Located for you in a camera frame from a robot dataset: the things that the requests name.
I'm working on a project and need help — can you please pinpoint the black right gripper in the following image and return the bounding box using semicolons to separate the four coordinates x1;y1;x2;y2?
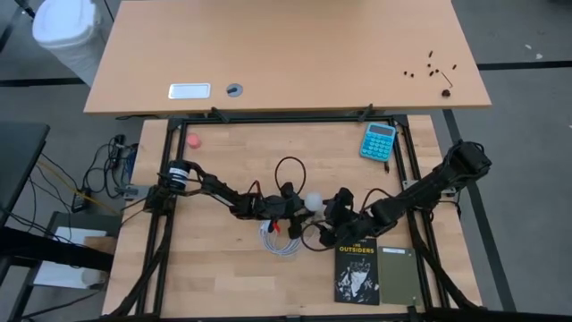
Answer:
319;196;379;248

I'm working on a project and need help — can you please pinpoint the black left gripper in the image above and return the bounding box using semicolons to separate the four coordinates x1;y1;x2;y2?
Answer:
261;196;319;241

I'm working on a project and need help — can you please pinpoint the white lightbulb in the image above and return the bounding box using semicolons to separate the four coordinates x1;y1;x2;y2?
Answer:
303;191;324;213

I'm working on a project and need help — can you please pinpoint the white lamp power cord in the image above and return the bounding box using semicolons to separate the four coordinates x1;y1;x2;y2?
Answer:
258;218;303;257

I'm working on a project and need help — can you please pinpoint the black Outsiders paperback book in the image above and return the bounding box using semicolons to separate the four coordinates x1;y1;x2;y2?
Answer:
333;236;381;306

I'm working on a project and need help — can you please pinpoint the teal calculator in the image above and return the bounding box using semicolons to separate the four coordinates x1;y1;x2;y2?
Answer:
359;122;398;163

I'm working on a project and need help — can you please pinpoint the olive green notebook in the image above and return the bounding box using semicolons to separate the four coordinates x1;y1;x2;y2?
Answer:
377;246;424;307

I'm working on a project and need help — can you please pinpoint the light wooden desk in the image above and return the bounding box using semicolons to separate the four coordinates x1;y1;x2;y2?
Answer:
83;0;492;116

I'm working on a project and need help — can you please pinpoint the black power adapter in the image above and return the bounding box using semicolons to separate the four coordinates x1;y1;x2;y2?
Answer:
71;187;94;214

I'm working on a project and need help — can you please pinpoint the white board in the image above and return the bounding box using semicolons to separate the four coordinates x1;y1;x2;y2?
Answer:
33;226;109;290

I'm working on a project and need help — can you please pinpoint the black metal beam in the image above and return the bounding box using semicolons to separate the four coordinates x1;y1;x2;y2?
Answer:
0;225;114;273

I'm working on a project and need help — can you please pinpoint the black side table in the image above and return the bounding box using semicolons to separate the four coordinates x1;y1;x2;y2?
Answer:
0;123;51;227

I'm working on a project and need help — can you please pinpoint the white trash bin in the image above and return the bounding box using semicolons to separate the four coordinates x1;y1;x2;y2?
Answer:
31;0;108;87

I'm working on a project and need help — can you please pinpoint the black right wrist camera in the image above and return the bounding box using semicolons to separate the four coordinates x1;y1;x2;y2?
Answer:
334;187;355;208

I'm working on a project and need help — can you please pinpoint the black looped camera cable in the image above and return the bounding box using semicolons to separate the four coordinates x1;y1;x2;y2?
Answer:
300;221;332;253
273;156;307;194

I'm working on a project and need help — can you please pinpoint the black aluminium table frame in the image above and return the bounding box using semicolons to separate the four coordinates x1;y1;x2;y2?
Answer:
133;114;484;322

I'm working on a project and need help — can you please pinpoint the black sleeved cable harness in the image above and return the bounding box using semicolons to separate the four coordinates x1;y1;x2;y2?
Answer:
408;208;484;312
105;209;176;319

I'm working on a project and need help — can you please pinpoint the blue cable bundle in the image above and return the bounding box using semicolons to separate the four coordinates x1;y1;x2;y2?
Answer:
122;143;138;180

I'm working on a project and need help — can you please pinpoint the yellow floor cable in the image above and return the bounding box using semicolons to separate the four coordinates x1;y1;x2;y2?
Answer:
35;159;121;216

